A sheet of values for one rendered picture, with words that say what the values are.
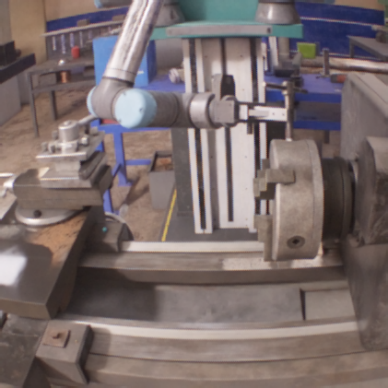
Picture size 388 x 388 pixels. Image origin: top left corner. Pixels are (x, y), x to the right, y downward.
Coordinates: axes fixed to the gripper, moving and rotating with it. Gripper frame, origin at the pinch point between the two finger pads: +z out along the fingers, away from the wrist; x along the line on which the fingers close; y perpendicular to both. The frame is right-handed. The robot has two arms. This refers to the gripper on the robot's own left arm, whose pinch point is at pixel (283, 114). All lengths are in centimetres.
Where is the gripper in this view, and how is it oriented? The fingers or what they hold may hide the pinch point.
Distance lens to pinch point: 93.8
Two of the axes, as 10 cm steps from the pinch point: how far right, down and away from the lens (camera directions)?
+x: -6.4, 1.6, -7.5
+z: 7.7, 1.4, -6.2
